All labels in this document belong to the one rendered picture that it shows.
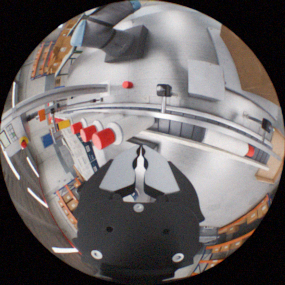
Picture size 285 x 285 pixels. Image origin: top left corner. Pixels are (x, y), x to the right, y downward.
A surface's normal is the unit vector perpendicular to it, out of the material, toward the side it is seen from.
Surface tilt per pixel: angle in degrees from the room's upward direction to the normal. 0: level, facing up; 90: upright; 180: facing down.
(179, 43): 0
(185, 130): 0
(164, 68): 0
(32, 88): 90
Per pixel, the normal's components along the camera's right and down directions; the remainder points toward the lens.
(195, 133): -0.51, 0.39
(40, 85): 0.85, 0.37
